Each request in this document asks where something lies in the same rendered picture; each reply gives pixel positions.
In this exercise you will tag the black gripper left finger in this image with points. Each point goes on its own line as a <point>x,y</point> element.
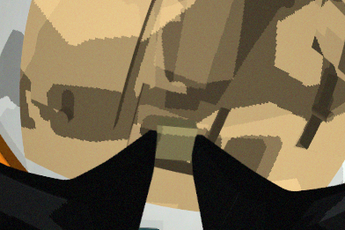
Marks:
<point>111,196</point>

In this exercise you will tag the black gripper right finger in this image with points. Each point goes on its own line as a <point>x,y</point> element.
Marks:
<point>234,197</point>

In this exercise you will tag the orange rectangular block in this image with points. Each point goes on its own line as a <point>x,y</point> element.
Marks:
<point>7,156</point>

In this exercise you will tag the tan wooden puzzle board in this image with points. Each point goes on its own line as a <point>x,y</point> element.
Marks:
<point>263,79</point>

